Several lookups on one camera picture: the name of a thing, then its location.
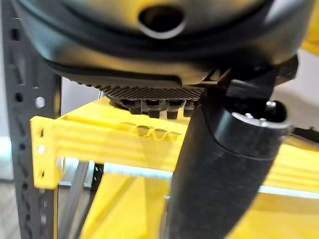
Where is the silver metal shelf crossbar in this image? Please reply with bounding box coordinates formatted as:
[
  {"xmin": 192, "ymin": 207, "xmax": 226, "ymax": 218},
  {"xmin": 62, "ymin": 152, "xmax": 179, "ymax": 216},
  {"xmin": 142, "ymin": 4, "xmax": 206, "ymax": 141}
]
[{"xmin": 102, "ymin": 162, "xmax": 319, "ymax": 200}]

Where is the yellow steel shelf beam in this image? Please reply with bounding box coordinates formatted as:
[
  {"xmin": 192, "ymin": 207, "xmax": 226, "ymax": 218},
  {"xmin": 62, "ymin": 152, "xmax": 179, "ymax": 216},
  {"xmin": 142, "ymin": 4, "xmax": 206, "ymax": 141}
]
[
  {"xmin": 29, "ymin": 115, "xmax": 319, "ymax": 195},
  {"xmin": 302, "ymin": 0, "xmax": 319, "ymax": 52}
]

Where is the dark grey perforated shelf post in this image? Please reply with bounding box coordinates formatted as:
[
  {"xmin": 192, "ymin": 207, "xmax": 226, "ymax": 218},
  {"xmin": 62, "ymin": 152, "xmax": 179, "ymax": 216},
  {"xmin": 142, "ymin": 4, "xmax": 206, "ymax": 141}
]
[
  {"xmin": 58, "ymin": 161, "xmax": 105, "ymax": 239},
  {"xmin": 0, "ymin": 0, "xmax": 62, "ymax": 239}
]

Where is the black sole-shaped part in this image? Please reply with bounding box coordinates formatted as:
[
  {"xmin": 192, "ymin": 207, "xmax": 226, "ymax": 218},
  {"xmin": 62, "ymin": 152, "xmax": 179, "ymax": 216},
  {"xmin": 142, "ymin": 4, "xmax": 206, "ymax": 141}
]
[{"xmin": 288, "ymin": 126, "xmax": 319, "ymax": 140}]

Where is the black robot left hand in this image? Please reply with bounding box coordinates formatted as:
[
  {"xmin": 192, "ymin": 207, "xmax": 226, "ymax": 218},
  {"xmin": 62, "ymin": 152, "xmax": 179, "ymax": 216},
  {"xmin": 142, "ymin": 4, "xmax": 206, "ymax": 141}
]
[{"xmin": 14, "ymin": 0, "xmax": 315, "ymax": 239}]

